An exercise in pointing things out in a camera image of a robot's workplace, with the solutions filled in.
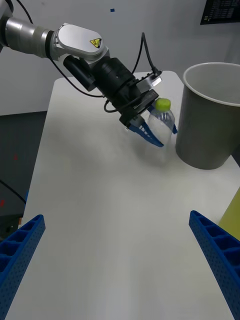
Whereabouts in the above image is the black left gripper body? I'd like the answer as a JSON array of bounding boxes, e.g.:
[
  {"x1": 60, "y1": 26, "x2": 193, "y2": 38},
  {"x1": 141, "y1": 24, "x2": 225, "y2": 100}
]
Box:
[{"x1": 111, "y1": 79, "x2": 160, "y2": 130}]

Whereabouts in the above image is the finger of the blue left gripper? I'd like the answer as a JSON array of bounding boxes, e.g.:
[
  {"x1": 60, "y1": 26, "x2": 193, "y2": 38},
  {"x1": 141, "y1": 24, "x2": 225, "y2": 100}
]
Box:
[
  {"x1": 127, "y1": 116, "x2": 165, "y2": 148},
  {"x1": 147, "y1": 103, "x2": 179, "y2": 135}
]

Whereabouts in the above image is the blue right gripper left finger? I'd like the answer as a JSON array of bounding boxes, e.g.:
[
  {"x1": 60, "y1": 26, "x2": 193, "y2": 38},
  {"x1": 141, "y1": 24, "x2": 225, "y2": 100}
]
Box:
[{"x1": 0, "y1": 214, "x2": 46, "y2": 320}]

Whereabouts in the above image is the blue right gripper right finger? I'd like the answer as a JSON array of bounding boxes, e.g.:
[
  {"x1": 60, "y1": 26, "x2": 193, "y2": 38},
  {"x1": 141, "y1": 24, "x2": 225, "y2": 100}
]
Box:
[{"x1": 188, "y1": 210, "x2": 240, "y2": 320}]

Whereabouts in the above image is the clear bottle with green cap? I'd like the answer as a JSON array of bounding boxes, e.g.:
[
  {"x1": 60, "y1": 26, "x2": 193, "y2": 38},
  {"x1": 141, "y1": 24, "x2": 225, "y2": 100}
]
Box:
[{"x1": 144, "y1": 98, "x2": 176, "y2": 166}]

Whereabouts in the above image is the yellow-green waste bin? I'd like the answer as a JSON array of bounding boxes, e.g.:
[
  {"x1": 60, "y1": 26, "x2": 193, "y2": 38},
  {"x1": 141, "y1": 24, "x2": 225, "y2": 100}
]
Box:
[{"x1": 218, "y1": 187, "x2": 240, "y2": 238}]

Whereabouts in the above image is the black floor cable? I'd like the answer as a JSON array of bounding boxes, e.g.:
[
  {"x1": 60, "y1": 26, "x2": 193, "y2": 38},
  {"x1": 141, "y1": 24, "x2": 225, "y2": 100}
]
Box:
[{"x1": 0, "y1": 179, "x2": 27, "y2": 205}]

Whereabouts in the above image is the black wall screen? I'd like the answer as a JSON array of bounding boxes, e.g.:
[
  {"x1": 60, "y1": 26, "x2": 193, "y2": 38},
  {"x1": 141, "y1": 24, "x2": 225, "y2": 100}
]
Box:
[{"x1": 199, "y1": 0, "x2": 240, "y2": 26}]

